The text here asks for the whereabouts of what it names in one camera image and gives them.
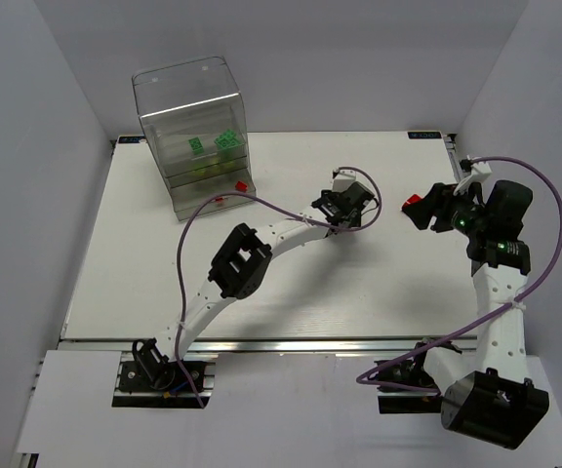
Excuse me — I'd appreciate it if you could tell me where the large red lego brick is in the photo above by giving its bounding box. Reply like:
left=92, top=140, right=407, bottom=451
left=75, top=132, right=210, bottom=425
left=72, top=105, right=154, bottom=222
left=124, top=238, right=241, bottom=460
left=402, top=194, right=422, bottom=208

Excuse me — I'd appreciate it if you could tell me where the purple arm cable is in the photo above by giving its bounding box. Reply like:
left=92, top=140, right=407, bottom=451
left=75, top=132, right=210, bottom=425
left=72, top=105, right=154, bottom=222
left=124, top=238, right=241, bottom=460
left=176, top=166, right=384, bottom=409
left=355, top=155, right=562, bottom=391

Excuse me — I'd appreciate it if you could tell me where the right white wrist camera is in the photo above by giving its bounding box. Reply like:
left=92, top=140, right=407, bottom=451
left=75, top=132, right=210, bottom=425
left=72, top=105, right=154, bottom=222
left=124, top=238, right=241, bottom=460
left=454, top=158, right=492, bottom=195

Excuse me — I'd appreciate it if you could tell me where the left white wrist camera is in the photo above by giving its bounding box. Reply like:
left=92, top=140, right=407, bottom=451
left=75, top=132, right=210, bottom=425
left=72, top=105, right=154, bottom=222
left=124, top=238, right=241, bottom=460
left=331, top=168, right=357, bottom=194

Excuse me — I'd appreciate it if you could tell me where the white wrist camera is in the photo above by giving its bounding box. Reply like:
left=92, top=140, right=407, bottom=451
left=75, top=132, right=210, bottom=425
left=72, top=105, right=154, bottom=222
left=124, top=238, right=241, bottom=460
left=454, top=158, right=492, bottom=195
left=331, top=168, right=357, bottom=194

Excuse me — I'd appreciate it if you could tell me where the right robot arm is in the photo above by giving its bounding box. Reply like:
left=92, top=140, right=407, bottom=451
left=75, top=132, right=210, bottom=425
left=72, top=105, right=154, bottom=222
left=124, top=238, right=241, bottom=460
left=402, top=180, right=549, bottom=449

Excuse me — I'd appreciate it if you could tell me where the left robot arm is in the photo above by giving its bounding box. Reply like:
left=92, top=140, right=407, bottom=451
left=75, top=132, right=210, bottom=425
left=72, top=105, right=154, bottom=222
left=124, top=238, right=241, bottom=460
left=149, top=181, right=381, bottom=363

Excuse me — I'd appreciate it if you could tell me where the green long lego brick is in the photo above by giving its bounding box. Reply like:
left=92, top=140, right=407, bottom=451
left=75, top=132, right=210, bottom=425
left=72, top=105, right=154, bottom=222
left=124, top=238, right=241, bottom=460
left=214, top=129, right=243, bottom=150

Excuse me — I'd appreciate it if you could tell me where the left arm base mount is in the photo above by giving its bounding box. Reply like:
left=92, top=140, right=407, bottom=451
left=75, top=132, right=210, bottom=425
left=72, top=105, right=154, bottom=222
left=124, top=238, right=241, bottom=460
left=111, top=338, right=215, bottom=410

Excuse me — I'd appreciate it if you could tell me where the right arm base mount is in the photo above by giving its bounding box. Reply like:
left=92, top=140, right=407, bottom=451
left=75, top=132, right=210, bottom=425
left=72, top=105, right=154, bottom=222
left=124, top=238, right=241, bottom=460
left=370, top=341, right=465, bottom=421

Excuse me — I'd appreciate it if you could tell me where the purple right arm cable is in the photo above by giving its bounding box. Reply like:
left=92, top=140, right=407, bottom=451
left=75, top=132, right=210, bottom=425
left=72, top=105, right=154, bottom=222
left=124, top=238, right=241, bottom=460
left=355, top=155, right=562, bottom=391

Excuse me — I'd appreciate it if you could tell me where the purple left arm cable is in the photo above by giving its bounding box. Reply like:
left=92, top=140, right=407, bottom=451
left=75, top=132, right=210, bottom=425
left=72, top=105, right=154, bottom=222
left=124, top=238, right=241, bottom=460
left=176, top=166, right=384, bottom=409

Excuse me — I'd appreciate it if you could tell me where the green square lego brick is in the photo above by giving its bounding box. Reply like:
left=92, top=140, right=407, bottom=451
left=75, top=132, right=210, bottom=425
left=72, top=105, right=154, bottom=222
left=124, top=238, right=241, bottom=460
left=188, top=136, right=205, bottom=155

